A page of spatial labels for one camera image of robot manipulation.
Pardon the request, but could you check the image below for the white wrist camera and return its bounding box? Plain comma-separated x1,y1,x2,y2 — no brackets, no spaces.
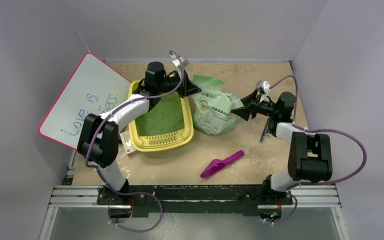
171,54,190,77
255,80,271,103

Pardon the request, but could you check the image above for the small white red box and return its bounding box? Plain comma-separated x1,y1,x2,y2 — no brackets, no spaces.
119,130,137,156

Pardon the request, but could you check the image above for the yellow litter box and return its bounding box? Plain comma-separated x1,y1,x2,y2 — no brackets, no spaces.
128,92,194,152

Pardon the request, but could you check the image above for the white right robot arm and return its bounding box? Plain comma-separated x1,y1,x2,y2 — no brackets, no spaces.
231,90,333,204

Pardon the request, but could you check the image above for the black ruler strip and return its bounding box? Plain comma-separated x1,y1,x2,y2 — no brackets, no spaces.
259,118,275,144

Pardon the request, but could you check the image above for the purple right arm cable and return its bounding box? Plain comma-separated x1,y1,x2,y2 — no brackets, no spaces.
268,74,368,190

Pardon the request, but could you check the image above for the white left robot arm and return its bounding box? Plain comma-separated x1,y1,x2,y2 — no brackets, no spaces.
76,56,201,205

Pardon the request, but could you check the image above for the green cat litter bag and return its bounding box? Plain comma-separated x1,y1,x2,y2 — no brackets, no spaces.
191,75,244,136

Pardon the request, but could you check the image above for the pink framed whiteboard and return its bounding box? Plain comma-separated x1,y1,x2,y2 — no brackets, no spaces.
38,53,131,150

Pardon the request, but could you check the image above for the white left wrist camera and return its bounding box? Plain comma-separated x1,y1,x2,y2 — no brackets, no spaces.
171,54,190,77

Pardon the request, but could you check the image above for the aluminium frame rail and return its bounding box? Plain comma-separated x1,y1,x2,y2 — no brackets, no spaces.
48,185,342,208

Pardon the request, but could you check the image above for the magenta plastic litter scoop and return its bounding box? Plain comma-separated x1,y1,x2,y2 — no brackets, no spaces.
200,150,245,179

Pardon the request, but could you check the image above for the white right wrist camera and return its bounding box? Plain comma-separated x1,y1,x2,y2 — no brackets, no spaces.
255,80,271,103

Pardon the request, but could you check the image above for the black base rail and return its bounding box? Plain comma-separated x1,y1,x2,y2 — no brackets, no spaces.
97,180,293,219

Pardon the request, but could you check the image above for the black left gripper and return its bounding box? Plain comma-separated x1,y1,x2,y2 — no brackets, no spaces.
157,69,201,99

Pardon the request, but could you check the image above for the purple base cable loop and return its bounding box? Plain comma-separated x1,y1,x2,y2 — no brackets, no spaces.
107,193,164,234

